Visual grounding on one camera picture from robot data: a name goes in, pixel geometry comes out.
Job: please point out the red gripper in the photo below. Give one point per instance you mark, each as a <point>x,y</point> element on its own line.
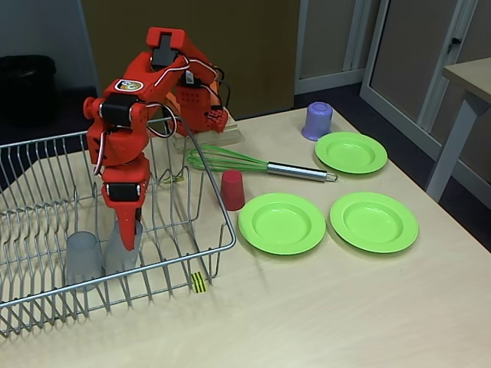
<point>123,192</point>

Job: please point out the grey translucent plastic cup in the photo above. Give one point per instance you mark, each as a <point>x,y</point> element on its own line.
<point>115,257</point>
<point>82,260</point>

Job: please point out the red plastic cup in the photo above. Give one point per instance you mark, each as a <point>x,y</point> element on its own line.
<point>232,191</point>

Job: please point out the purple plastic mug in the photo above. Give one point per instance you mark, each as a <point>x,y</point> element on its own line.
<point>316,120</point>

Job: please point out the red robot arm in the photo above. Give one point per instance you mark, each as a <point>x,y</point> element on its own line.
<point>153,92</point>

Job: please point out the yellow green twist tie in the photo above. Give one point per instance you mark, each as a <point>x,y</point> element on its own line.
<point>174,179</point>

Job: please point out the yellow black striped tape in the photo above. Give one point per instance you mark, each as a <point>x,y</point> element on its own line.
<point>199,283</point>

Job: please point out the orange table clamp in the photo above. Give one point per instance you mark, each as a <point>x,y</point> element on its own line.
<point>172,103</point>

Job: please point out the wooden base block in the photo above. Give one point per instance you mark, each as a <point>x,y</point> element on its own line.
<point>230,134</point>

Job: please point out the green plastic plate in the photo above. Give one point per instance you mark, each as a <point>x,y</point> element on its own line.
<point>374,222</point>
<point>282,224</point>
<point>351,153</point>

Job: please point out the black trash bin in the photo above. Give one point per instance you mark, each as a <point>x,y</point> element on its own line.
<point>27,88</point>

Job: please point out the brown partition board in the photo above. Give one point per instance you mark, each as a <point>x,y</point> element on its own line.
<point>261,46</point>

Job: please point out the grey cabinet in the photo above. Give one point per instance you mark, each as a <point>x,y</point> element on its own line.
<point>330,34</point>

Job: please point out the black cabinet lock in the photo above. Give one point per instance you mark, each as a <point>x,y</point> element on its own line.
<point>455,42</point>

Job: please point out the beige side table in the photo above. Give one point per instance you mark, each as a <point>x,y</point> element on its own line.
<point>472,73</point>

